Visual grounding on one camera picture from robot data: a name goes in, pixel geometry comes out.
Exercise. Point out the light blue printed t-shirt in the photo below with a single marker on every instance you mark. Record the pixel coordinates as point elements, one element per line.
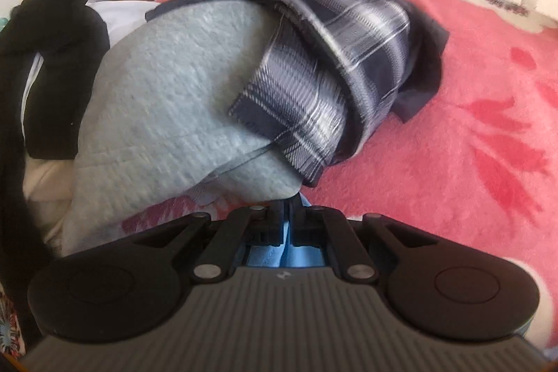
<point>301,256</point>

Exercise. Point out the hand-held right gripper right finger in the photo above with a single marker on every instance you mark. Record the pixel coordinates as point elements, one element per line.
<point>298,224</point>

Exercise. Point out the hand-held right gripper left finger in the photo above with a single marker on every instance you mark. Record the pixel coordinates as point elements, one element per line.
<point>277,224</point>

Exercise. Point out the white cloth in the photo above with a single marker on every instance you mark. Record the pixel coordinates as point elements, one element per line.
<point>122,19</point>

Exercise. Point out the dark charcoal garment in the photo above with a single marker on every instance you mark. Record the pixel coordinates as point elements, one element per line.
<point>56,27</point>

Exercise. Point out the pink floral blanket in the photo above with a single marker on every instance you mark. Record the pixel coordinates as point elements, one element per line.
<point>436,136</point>

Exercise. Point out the beige cloth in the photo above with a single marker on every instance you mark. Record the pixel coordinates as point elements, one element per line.
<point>48,189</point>

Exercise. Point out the light grey cloth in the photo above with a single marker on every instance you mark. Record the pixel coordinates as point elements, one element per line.
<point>174,93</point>

